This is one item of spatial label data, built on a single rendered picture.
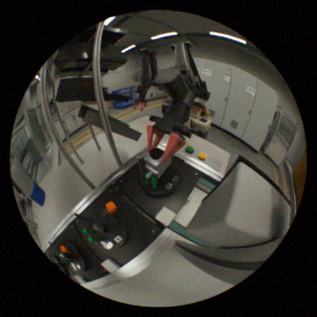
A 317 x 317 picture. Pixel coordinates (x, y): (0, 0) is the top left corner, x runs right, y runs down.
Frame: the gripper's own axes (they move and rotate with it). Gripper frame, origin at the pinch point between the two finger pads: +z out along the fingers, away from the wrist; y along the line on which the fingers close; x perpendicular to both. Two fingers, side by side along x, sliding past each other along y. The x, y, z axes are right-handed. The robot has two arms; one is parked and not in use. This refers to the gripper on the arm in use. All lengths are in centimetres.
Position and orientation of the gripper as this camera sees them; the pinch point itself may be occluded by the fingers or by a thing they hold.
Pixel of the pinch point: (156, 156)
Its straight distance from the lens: 25.1
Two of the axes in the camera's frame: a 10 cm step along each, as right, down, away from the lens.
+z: -4.2, 9.0, 1.6
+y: 7.8, 4.4, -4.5
